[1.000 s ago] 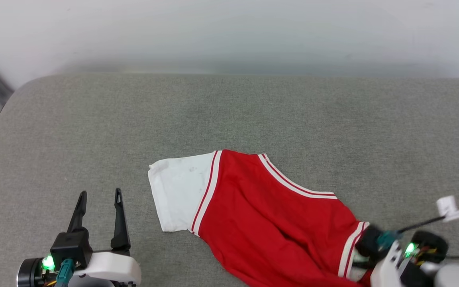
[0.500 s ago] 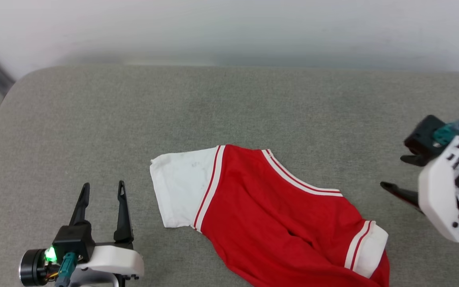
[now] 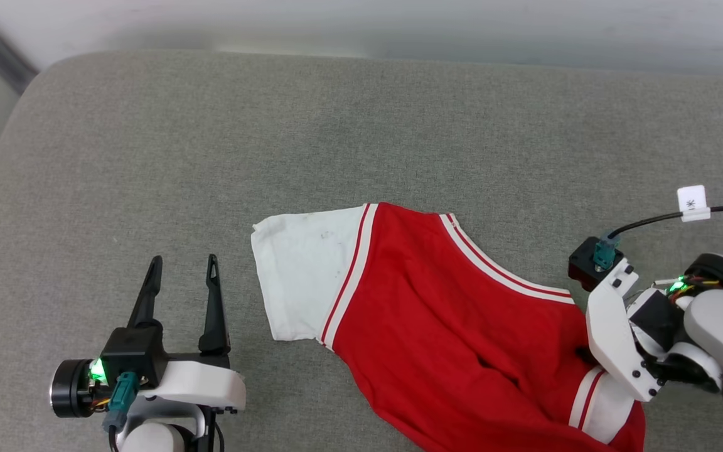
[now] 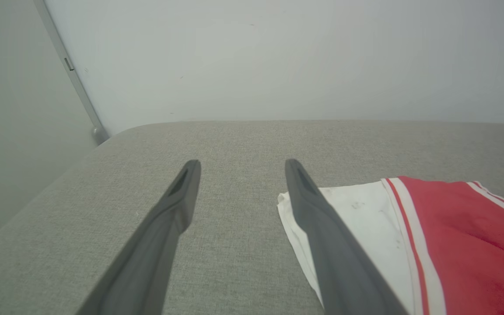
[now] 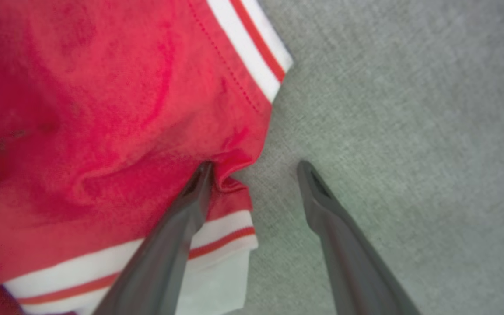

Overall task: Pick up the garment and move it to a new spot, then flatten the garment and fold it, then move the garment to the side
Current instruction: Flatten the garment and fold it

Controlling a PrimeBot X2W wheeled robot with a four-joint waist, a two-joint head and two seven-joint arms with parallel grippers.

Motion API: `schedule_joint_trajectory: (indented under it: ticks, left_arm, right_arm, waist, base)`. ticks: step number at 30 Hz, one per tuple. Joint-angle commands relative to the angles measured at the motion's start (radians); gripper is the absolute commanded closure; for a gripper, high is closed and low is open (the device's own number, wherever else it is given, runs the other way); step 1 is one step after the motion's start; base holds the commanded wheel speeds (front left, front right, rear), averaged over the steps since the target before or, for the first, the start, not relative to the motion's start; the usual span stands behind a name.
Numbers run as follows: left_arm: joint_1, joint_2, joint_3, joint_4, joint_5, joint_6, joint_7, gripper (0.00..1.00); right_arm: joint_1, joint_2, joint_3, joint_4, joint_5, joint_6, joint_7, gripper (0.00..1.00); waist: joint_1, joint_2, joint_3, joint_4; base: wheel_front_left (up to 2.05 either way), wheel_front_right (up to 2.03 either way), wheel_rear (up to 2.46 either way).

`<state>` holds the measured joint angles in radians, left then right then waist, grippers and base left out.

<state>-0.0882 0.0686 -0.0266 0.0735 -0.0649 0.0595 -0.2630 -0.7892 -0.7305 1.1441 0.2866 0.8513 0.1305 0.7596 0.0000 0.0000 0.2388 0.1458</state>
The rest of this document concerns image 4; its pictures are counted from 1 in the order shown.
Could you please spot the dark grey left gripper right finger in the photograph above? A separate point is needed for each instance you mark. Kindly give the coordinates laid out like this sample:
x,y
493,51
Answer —
x,y
335,253

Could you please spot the red and white t-shirt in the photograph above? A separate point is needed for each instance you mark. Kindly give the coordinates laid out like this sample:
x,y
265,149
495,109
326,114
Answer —
x,y
453,236

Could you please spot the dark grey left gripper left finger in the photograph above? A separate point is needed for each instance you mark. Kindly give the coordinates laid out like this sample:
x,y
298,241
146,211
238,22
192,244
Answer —
x,y
147,253

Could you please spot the grey metal wall rail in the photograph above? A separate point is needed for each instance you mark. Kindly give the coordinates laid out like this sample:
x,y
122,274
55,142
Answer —
x,y
70,70

